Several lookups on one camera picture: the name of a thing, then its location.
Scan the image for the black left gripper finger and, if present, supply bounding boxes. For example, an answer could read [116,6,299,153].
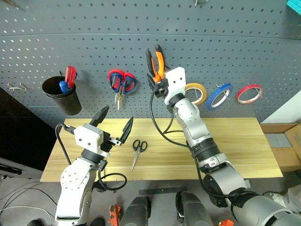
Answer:
[119,115,135,145]
[90,105,110,128]

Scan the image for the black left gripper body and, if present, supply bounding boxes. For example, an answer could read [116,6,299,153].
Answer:
[101,131,123,153]

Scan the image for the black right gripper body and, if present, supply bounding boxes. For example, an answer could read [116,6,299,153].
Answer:
[151,79,169,98]

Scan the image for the orange and black pliers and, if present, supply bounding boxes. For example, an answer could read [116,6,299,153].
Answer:
[145,44,166,82]

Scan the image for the yellow tape roll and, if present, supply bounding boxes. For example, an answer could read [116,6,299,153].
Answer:
[183,82,208,106]

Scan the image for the blue tape roll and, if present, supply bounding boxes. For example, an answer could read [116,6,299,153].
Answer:
[206,82,234,112]

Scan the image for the grey metal pegboard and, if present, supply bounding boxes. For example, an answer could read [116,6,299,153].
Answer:
[0,0,301,129]

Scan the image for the red tape roll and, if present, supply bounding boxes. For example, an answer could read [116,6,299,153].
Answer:
[236,84,264,105]

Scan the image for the long silver pegboard hook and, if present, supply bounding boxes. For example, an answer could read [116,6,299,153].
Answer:
[0,0,27,12]

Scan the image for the black scissors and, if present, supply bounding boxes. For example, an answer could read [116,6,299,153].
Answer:
[131,139,148,172]

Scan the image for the red and blue scissors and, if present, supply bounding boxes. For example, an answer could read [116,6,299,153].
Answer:
[107,68,137,111]

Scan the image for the black cup holder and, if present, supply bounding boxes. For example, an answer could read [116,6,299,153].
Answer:
[41,75,83,116]

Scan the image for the black flat bar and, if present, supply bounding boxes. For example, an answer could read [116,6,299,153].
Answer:
[138,186,188,196]

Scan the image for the orange and black clamp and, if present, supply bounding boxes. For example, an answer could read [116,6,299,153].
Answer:
[108,204,121,226]

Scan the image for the dark rounded shape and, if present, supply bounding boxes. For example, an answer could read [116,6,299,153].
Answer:
[175,191,214,226]
[118,195,151,226]

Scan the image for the brown cardboard box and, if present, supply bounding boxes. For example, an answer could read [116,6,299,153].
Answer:
[259,123,301,173]

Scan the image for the teal foam block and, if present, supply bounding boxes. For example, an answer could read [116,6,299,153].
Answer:
[286,0,301,14]

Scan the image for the grey and white shoe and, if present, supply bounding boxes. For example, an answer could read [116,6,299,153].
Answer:
[262,191,290,208]

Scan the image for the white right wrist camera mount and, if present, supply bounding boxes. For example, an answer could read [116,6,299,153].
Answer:
[163,66,187,105]

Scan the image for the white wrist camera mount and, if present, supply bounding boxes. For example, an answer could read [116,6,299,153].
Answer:
[163,66,187,105]
[73,124,111,158]

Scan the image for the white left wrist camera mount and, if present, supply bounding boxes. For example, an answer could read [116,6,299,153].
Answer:
[73,124,111,158]

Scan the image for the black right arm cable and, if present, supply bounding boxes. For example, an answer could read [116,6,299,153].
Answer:
[150,90,237,199]

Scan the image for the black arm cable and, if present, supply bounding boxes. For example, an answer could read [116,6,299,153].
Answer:
[150,90,237,199]
[55,123,128,192]

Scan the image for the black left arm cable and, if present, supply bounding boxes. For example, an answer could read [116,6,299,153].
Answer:
[55,123,128,192]

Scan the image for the red screwdriver handle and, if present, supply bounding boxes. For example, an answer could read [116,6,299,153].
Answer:
[64,65,78,89]

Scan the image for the silver wire pegboard hook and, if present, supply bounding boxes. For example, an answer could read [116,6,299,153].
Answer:
[7,82,27,91]

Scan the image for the thin floor cables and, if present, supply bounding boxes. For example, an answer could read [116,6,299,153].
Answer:
[0,180,58,226]

